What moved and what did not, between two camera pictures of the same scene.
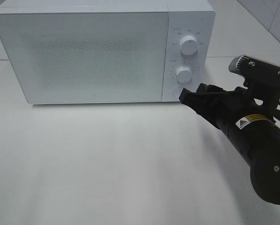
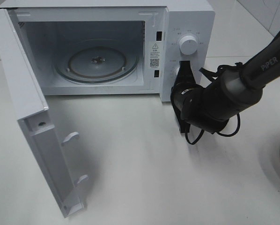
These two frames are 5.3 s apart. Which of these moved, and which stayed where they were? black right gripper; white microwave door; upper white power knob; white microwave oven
Moved: black right gripper; white microwave door
Stayed: white microwave oven; upper white power knob
